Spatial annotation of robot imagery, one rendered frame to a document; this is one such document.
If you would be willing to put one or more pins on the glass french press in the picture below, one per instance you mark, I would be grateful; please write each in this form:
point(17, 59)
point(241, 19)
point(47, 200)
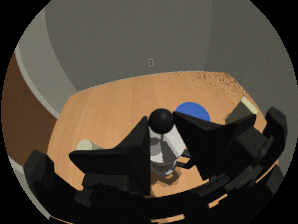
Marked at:
point(166, 144)

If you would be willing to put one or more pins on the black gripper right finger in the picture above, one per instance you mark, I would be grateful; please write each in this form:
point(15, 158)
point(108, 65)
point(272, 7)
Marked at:
point(209, 142)

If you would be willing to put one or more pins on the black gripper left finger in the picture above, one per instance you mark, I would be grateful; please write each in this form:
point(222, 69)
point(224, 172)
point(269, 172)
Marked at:
point(131, 157)

